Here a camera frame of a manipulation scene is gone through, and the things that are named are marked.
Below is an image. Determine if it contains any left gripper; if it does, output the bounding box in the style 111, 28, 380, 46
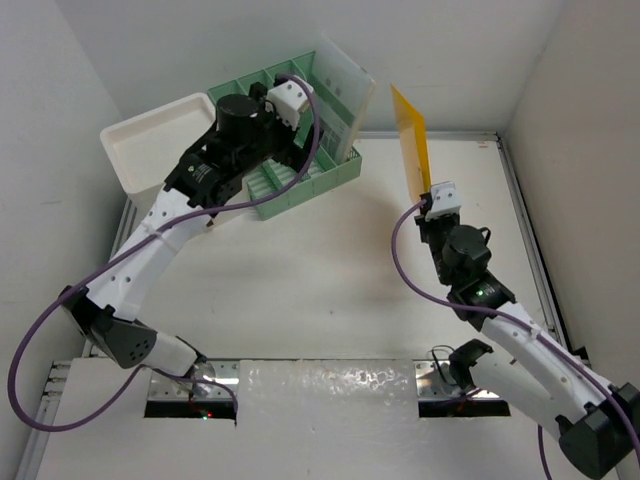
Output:
232, 83, 317, 176

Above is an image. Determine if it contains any clear document sleeve with paper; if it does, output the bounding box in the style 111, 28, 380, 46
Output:
306, 34, 361, 164

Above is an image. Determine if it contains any orange plastic folder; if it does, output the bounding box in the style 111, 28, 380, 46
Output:
390, 84, 432, 203

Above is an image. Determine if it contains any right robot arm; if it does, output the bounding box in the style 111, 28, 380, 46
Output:
415, 211, 639, 479

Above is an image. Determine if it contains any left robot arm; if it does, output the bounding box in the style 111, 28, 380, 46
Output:
61, 74, 321, 378

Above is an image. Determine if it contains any green file organizer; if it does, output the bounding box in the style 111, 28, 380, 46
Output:
207, 51, 362, 220

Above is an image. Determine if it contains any white drawer cabinet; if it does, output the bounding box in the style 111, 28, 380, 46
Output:
99, 92, 226, 226

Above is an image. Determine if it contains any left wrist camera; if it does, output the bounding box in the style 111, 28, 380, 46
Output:
266, 76, 314, 130

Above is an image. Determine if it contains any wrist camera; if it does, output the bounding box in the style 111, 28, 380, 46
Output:
424, 181, 461, 221
266, 76, 314, 130

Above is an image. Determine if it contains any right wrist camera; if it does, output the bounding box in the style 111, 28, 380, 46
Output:
424, 181, 461, 221

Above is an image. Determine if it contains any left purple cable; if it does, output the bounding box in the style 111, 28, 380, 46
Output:
7, 73, 321, 431

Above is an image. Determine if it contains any purple cable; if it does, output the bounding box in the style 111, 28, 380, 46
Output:
7, 73, 321, 431
390, 199, 640, 480

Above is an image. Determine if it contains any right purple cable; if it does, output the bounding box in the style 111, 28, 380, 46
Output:
390, 199, 640, 480

